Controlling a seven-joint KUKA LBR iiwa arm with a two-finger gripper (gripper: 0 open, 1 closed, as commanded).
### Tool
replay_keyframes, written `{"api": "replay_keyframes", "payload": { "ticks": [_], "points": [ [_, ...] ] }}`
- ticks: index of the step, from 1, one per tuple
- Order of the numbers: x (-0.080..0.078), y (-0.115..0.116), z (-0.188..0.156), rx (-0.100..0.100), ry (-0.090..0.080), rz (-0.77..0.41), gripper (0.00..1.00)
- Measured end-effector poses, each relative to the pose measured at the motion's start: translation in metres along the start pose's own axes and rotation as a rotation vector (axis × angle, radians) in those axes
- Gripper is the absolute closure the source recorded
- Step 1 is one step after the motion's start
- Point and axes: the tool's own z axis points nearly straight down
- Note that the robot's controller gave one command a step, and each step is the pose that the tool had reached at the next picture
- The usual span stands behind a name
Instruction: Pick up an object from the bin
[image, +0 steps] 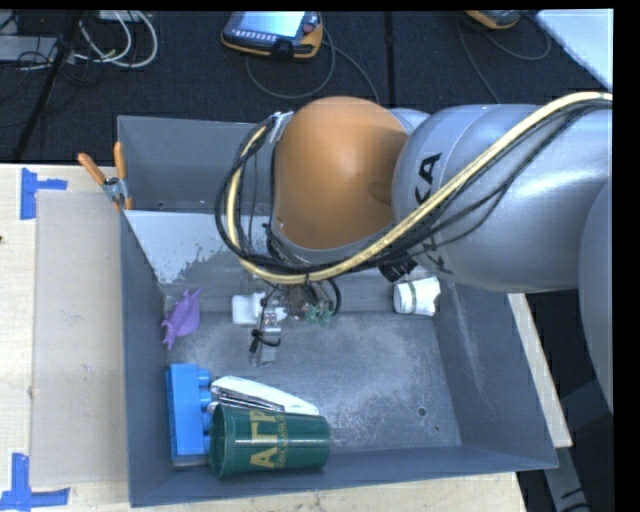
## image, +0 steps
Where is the blue toy brick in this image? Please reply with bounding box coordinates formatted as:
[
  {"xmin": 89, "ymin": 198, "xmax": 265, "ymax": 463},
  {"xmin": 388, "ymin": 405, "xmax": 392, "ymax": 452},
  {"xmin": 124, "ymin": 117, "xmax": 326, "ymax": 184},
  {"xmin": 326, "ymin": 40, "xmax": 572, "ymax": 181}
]
[{"xmin": 165, "ymin": 362, "xmax": 214, "ymax": 459}]

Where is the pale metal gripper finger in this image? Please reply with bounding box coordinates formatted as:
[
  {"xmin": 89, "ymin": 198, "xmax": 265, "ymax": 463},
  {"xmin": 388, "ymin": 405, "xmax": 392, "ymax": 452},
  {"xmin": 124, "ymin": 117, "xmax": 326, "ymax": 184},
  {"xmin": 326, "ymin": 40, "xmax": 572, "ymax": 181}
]
[{"xmin": 248, "ymin": 311, "xmax": 283, "ymax": 369}]

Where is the pale wood flat board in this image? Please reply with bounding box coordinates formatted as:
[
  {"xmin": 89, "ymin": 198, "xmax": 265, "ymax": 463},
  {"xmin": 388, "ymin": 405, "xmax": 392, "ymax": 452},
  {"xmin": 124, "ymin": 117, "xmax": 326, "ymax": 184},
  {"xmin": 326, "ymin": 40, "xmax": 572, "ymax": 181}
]
[{"xmin": 28, "ymin": 189, "xmax": 132, "ymax": 489}]

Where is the purple toy dinosaur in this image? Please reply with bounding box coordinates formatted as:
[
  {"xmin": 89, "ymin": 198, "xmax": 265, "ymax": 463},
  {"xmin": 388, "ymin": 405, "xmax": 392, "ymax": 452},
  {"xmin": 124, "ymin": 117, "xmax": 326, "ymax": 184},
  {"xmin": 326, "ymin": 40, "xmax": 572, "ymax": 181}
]
[{"xmin": 160, "ymin": 286, "xmax": 204, "ymax": 351}]

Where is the dark green plastic cup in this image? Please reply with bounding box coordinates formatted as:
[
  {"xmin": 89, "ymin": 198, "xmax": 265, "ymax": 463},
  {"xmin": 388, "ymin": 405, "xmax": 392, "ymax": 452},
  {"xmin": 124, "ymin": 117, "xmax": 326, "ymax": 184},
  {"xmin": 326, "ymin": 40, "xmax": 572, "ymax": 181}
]
[{"xmin": 208, "ymin": 403, "xmax": 333, "ymax": 479}]

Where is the grey metal bin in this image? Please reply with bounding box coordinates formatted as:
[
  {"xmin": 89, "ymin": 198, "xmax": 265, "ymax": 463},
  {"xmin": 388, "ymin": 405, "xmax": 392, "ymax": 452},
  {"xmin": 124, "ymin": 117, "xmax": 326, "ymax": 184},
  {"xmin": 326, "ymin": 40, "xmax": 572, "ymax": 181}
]
[{"xmin": 115, "ymin": 114, "xmax": 561, "ymax": 508}]

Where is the white crumpled paper cup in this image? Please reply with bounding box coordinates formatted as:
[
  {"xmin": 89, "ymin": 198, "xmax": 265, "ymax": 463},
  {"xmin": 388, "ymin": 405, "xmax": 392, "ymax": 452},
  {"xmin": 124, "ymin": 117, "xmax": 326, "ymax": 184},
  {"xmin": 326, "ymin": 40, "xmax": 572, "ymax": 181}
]
[{"xmin": 392, "ymin": 275, "xmax": 443, "ymax": 318}]

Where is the white stapler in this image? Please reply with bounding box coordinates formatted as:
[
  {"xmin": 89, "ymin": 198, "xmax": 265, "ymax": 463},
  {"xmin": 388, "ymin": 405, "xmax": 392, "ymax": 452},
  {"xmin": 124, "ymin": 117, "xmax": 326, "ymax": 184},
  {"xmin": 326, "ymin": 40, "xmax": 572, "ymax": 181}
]
[{"xmin": 209, "ymin": 375, "xmax": 321, "ymax": 417}]

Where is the white plastic block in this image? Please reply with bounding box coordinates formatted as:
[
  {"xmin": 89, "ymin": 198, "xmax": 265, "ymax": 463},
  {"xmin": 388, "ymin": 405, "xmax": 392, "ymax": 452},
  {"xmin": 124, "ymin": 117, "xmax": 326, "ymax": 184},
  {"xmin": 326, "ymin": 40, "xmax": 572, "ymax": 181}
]
[{"xmin": 230, "ymin": 292, "xmax": 289, "ymax": 326}]

